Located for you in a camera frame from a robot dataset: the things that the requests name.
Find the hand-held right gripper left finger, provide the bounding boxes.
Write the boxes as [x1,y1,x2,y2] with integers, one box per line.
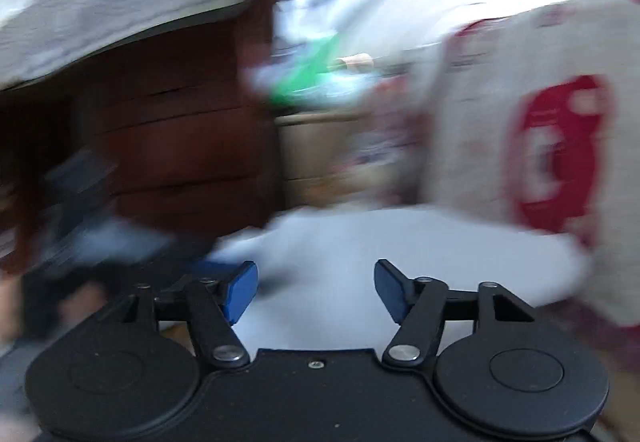
[92,259,260,369]

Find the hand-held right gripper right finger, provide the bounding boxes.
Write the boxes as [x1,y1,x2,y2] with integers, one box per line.
[374,259,538,368]

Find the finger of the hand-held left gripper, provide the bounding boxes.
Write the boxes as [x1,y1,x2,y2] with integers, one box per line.
[180,258,240,279]

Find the white sweatshirt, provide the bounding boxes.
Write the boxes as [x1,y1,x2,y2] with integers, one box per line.
[210,204,591,353]

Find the brown wooden dresser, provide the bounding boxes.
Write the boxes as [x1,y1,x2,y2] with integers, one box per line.
[0,0,286,273]

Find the beige nightstand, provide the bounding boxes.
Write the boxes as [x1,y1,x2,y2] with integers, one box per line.
[275,109,381,210]

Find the bear print blanket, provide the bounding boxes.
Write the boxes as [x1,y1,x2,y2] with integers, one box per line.
[415,0,640,328]

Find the green plastic bag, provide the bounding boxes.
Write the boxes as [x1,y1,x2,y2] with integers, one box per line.
[240,27,381,113]

